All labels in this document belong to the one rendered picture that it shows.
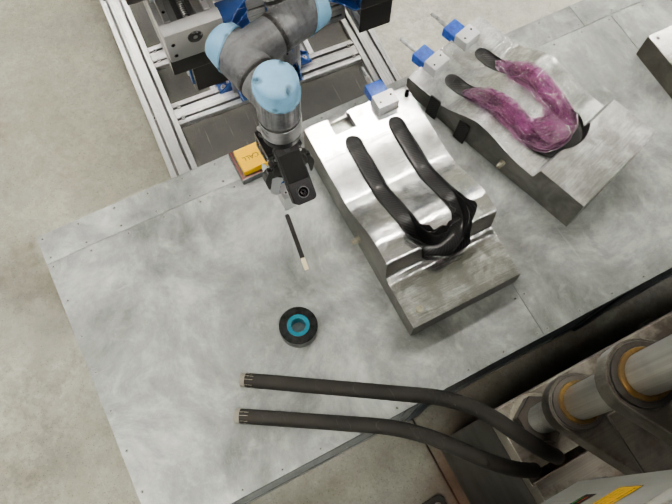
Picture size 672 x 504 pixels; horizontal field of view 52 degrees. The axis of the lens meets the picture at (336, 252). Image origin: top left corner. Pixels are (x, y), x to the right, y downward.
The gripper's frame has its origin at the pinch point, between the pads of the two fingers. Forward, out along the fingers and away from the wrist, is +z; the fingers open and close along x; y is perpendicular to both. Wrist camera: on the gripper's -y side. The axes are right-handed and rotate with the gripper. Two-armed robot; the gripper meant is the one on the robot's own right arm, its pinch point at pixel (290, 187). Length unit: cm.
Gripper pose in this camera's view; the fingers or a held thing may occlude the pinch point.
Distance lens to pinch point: 140.6
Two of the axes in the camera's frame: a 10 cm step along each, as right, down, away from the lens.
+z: -0.2, 3.5, 9.3
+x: -8.9, 4.2, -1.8
